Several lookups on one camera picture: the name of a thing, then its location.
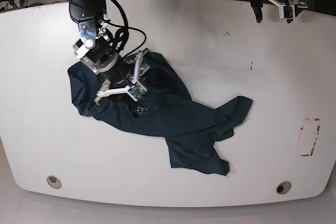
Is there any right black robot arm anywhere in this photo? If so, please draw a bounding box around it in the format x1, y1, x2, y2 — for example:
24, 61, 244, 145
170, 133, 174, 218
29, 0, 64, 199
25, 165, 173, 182
68, 0, 150, 104

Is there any red tape rectangle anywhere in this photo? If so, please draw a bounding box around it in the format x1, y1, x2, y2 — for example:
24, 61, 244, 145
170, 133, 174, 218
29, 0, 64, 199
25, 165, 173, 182
298, 118, 321, 157

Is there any table grommet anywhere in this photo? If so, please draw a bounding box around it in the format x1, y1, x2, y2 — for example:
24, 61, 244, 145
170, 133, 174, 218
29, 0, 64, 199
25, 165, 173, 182
276, 181, 292, 195
47, 176, 62, 189

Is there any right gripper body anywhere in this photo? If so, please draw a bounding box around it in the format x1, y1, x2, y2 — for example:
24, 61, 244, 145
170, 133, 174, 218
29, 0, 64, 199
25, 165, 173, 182
74, 35, 135, 85

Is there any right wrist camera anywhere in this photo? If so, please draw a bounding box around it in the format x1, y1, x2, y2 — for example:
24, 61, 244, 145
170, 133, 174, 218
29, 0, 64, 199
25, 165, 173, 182
129, 83, 148, 102

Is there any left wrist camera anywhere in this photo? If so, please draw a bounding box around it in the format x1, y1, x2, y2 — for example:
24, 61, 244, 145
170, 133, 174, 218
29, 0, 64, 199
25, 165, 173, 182
279, 5, 296, 19

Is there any dark teal T-shirt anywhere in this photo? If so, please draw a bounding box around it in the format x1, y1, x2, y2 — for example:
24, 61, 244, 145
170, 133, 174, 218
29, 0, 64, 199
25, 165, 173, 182
68, 52, 253, 176

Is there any right table grommet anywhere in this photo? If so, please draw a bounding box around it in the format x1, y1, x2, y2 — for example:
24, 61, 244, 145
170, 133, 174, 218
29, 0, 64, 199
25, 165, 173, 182
276, 181, 292, 195

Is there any left table grommet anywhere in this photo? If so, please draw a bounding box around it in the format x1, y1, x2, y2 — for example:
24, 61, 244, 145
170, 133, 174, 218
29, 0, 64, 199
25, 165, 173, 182
47, 176, 62, 189

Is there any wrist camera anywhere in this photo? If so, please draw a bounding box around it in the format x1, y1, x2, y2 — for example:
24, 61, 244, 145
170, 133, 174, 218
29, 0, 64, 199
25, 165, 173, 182
129, 83, 148, 102
279, 5, 296, 19

